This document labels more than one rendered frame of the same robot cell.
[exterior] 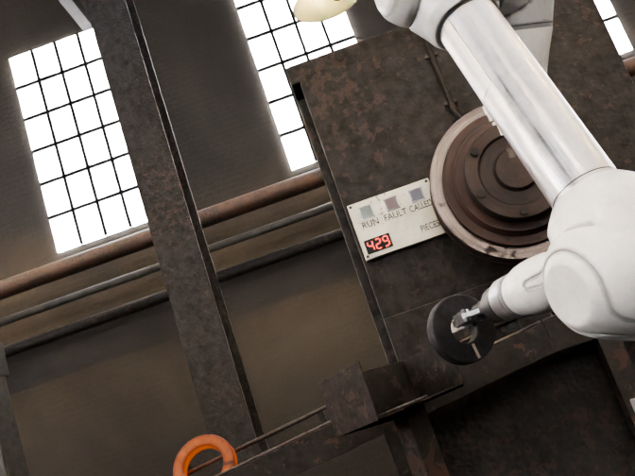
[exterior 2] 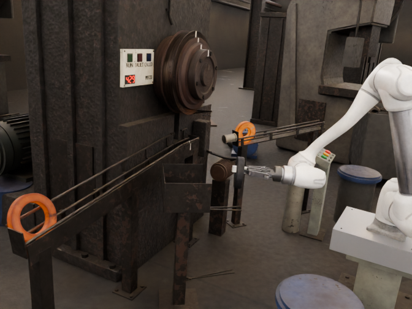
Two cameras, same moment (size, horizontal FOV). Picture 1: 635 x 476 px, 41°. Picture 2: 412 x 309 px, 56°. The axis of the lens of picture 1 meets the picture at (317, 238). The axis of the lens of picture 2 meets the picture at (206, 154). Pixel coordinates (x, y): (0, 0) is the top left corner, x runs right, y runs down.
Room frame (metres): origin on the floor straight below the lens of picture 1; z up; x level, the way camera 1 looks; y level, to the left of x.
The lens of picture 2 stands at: (1.35, 1.44, 1.32)
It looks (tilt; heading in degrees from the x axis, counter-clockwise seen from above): 17 degrees down; 293
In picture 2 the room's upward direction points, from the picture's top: 4 degrees clockwise
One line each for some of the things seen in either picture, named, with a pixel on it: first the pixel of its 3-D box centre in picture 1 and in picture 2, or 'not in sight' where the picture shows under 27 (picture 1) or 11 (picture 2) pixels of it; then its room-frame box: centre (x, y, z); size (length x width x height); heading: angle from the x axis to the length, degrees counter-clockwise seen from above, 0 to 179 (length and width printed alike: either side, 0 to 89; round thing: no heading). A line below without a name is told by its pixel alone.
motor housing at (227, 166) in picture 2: not in sight; (222, 195); (2.22, -0.91, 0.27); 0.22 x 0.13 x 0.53; 88
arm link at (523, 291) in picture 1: (549, 280); (308, 176); (1.58, -0.38, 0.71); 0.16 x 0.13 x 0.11; 23
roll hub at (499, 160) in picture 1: (516, 170); (203, 75); (2.26, -0.58, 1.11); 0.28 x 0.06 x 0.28; 88
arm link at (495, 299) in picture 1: (513, 297); (287, 175); (1.68, -0.33, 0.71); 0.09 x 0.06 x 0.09; 113
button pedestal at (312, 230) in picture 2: not in sight; (319, 194); (1.60, -1.23, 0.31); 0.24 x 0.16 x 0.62; 88
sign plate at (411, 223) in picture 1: (397, 219); (138, 67); (2.48, -0.25, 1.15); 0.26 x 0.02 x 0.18; 88
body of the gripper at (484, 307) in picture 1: (494, 305); (271, 173); (1.75, -0.30, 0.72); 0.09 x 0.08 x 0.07; 23
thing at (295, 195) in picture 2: not in sight; (295, 197); (1.76, -1.20, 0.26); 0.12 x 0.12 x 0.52
